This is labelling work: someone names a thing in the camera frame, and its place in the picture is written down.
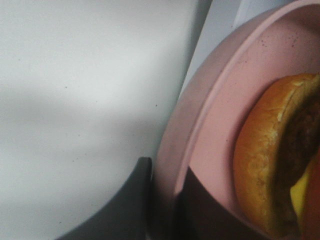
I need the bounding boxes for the burger with lettuce and tomato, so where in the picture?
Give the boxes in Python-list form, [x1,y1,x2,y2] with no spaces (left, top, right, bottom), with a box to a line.
[233,73,320,238]

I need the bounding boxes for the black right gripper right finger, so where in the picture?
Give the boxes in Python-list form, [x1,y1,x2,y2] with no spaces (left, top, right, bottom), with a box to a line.
[173,166,241,240]

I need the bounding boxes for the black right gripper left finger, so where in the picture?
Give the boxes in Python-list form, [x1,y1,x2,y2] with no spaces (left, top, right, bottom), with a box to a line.
[59,157,152,240]

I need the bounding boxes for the pink round plate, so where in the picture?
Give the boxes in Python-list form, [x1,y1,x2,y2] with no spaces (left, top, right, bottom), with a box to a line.
[148,0,320,240]

